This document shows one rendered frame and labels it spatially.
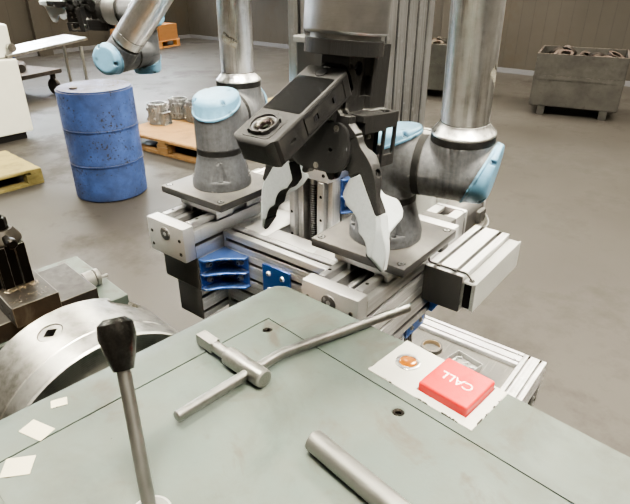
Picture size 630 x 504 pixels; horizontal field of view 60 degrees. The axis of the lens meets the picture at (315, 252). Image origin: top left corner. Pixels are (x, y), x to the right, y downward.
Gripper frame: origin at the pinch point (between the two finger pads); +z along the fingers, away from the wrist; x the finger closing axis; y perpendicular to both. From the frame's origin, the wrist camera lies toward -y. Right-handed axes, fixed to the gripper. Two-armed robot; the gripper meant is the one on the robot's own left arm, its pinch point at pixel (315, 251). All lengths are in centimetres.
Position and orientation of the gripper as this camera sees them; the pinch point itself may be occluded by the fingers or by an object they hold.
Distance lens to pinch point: 55.0
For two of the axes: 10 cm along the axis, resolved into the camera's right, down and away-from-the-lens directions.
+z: -0.7, 9.1, 4.0
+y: 6.2, -2.8, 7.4
